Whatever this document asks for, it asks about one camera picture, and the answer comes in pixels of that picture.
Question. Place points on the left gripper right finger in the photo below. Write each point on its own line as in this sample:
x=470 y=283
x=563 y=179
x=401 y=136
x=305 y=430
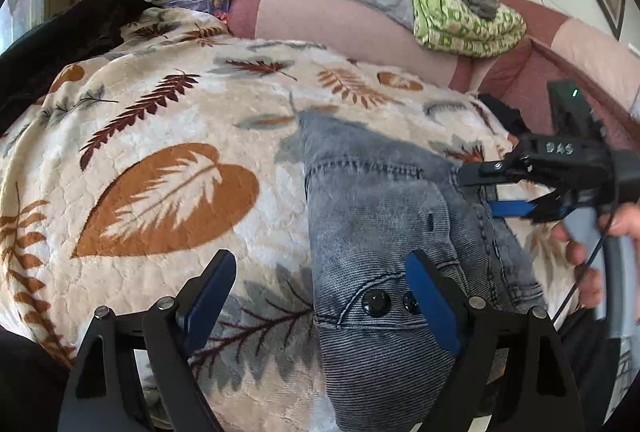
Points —
x=537 y=391

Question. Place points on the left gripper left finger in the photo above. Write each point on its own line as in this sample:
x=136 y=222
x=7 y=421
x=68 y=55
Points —
x=104 y=391

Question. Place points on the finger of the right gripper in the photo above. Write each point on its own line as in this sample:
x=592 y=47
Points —
x=548 y=208
x=491 y=173

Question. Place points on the grey denim pants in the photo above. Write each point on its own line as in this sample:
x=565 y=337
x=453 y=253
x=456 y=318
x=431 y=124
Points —
x=372 y=200

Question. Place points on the black garment near armrest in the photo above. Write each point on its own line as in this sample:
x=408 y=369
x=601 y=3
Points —
x=511 y=119

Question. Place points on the person black trouser leg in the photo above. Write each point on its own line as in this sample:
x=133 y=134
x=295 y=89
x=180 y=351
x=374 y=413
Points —
x=32 y=385

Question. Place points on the green patterned folded blanket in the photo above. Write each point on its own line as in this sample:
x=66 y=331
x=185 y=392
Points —
x=470 y=28

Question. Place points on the leaf pattern blanket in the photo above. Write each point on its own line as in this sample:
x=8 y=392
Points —
x=135 y=167

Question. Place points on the black garment on left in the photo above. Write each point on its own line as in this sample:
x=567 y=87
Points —
x=82 y=31

